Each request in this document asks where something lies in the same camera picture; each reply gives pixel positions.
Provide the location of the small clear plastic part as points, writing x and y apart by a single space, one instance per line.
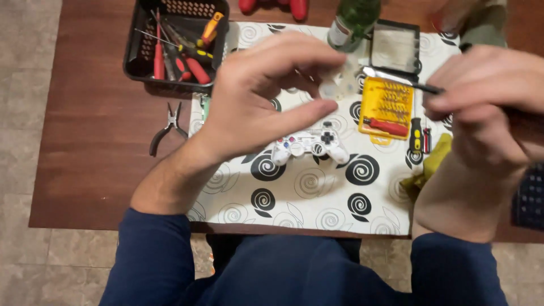
342 80

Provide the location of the white spiral-pattern mat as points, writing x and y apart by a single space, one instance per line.
314 191

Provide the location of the person's right fingers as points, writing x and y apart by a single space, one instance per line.
450 104

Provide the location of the person's right hand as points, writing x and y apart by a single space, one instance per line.
493 106

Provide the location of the yellow-green cloth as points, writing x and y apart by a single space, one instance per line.
431 163

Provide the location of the metal tweezers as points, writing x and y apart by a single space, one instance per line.
395 78

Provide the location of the black and yellow screwdriver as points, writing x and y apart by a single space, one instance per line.
416 136

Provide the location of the green glass bottle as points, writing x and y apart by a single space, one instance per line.
352 21

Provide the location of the person's left hand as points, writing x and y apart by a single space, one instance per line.
242 102

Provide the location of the red bit-holder screwdriver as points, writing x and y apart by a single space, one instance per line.
389 126

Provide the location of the thin red screwdriver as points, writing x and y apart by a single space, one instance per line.
159 59

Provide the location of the yellow screwdriver bit case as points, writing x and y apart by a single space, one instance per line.
382 106

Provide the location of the clear black-framed case lid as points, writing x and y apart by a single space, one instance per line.
395 46

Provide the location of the white game controller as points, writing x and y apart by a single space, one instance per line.
304 142

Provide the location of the person's navy sweater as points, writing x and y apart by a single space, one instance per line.
297 276

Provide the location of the green circuit board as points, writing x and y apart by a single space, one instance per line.
205 108

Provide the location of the black plastic basket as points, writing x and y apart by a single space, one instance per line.
138 63

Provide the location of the red game controller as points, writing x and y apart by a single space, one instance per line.
297 7

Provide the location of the olive green object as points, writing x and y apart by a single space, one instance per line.
484 23

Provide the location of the small red screwdriver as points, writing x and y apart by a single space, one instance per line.
427 140

